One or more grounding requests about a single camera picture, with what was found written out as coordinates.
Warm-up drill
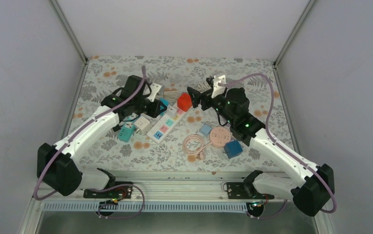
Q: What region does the red cube socket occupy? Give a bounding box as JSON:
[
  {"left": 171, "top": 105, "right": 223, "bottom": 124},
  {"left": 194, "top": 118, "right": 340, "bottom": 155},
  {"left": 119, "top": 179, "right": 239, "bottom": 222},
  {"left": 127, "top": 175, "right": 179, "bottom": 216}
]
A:
[{"left": 177, "top": 93, "right": 192, "bottom": 112}]

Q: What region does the cyan cube socket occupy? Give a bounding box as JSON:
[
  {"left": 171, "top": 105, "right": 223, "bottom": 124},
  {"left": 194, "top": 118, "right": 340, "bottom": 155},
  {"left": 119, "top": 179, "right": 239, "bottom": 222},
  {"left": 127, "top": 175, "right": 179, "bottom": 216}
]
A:
[{"left": 159, "top": 98, "right": 169, "bottom": 116}]

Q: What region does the white cube plug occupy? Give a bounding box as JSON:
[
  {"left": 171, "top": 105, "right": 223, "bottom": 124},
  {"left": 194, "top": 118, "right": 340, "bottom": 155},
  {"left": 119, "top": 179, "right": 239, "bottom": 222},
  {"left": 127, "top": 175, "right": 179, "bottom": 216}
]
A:
[{"left": 166, "top": 105, "right": 177, "bottom": 119}]

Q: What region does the white multicolour power strip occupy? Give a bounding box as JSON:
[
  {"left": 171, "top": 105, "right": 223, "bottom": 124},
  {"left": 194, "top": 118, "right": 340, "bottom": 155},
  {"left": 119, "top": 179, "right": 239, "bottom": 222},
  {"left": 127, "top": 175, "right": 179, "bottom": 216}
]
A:
[{"left": 147, "top": 107, "right": 188, "bottom": 144}]

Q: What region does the light blue cube plug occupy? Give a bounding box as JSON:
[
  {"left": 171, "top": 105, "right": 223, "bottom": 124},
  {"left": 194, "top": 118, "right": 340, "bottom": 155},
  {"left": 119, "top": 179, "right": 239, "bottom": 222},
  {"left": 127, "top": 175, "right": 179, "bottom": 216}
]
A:
[{"left": 199, "top": 124, "right": 212, "bottom": 136}]

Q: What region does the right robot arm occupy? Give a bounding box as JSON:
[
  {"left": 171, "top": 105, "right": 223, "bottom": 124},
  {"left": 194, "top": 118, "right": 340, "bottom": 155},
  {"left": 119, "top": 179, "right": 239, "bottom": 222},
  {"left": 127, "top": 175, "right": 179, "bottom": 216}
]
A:
[{"left": 187, "top": 87, "right": 335, "bottom": 216}]

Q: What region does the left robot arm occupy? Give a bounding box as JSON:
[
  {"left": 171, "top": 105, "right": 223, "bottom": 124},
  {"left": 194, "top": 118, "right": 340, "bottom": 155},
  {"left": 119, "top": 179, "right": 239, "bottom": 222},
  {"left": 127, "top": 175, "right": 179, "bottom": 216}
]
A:
[{"left": 37, "top": 75, "right": 166, "bottom": 197}]

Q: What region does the white tiger cube socket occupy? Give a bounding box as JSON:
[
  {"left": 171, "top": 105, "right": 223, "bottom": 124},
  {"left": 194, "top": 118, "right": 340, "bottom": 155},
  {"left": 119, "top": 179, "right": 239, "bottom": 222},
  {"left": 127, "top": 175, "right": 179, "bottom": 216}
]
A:
[{"left": 134, "top": 116, "right": 151, "bottom": 135}]

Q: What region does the pink round socket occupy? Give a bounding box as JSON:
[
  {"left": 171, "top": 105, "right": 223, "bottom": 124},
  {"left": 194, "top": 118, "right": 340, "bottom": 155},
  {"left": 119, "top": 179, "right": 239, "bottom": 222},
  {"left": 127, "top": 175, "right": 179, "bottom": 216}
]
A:
[{"left": 209, "top": 126, "right": 231, "bottom": 148}]

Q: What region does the teal power strip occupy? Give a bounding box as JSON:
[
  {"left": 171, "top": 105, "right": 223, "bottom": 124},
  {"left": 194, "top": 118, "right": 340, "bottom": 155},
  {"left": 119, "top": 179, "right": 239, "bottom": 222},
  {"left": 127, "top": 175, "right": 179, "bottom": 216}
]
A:
[{"left": 118, "top": 113, "right": 140, "bottom": 143}]

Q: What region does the floral table mat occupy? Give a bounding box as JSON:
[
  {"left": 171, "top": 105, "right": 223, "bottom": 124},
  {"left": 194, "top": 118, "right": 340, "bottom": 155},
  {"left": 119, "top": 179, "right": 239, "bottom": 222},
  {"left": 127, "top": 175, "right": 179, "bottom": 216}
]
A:
[{"left": 70, "top": 56, "right": 293, "bottom": 172}]

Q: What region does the blue cube socket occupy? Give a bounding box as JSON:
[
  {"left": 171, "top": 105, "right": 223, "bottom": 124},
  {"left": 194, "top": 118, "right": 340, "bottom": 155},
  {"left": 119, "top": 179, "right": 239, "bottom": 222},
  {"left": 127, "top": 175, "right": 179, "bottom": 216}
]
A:
[{"left": 224, "top": 140, "right": 243, "bottom": 159}]

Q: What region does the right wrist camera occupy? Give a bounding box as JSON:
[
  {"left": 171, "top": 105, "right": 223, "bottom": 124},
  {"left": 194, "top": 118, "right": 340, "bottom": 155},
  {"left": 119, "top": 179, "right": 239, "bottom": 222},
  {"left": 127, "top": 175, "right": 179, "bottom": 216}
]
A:
[{"left": 206, "top": 75, "right": 226, "bottom": 98}]

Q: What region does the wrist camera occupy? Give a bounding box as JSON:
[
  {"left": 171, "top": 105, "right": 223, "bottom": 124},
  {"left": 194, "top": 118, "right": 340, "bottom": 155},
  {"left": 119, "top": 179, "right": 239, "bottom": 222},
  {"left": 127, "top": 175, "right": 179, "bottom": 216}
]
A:
[
  {"left": 206, "top": 75, "right": 226, "bottom": 98},
  {"left": 147, "top": 83, "right": 163, "bottom": 102}
]

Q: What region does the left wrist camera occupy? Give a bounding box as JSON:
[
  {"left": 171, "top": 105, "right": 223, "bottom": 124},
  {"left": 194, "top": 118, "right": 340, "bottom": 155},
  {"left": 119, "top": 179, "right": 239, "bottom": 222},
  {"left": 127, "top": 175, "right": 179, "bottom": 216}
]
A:
[{"left": 147, "top": 83, "right": 163, "bottom": 102}]

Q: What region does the white coiled power cord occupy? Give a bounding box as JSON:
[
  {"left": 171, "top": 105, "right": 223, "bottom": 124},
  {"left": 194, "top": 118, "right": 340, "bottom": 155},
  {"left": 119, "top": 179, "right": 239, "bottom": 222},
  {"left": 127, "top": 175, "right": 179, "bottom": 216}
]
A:
[{"left": 162, "top": 90, "right": 182, "bottom": 104}]

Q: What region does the pink coiled cable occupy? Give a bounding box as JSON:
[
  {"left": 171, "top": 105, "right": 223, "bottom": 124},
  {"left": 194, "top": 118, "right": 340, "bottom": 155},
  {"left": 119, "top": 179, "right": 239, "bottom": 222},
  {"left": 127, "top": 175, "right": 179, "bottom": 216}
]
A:
[{"left": 182, "top": 134, "right": 214, "bottom": 160}]

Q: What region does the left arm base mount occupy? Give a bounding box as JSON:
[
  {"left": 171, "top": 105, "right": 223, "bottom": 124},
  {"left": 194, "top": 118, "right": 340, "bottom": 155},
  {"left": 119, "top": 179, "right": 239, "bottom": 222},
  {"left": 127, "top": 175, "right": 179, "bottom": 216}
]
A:
[{"left": 83, "top": 180, "right": 146, "bottom": 220}]

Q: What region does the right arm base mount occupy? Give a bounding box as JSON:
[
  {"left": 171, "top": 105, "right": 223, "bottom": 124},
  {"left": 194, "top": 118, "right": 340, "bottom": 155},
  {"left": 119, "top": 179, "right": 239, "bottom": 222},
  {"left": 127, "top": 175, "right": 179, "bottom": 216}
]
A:
[{"left": 222, "top": 179, "right": 290, "bottom": 220}]

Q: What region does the aluminium rail frame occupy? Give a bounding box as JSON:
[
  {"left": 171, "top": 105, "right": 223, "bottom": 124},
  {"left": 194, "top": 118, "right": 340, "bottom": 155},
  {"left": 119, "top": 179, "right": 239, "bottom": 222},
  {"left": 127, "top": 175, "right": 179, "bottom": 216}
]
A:
[{"left": 20, "top": 172, "right": 334, "bottom": 234}]

